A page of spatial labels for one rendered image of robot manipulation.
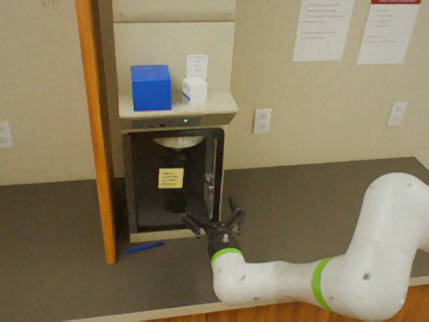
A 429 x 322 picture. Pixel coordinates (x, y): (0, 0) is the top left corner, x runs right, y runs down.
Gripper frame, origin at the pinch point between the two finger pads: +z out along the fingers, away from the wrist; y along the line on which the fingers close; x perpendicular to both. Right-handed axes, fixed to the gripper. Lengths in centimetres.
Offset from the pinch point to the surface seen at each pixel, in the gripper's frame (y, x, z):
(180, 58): 9.4, -46.8, 5.6
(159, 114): 16.3, -35.9, -5.9
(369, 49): -73, -32, 49
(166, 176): 13.7, -8.1, 4.4
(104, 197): 33.0, -7.6, -3.4
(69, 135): 48, 1, 49
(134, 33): 22, -54, 6
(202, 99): 4.3, -38.0, -2.2
